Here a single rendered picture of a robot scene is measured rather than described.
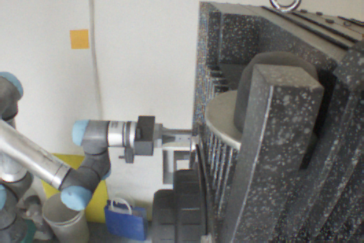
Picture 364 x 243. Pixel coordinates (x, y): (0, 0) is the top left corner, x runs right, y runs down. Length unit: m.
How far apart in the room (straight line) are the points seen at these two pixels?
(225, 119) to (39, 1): 1.26
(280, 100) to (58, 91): 1.42
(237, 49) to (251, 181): 0.30
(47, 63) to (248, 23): 1.20
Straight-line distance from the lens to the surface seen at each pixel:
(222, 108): 0.30
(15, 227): 1.16
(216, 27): 0.46
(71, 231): 1.83
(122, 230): 1.93
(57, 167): 0.72
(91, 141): 0.74
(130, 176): 1.75
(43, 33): 1.45
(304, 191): 0.26
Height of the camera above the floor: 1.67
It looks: 28 degrees down
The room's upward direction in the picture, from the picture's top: 2 degrees clockwise
